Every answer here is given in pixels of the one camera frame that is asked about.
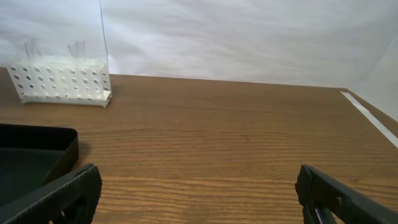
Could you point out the white test tube rack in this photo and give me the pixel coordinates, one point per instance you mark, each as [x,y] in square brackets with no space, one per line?
[62,81]

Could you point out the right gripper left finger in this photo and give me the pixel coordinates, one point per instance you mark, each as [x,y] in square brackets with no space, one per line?
[46,202]

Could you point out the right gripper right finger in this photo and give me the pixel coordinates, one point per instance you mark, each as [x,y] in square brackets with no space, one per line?
[326,193]

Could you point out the black tray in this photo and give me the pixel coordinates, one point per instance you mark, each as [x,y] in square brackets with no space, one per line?
[25,161]

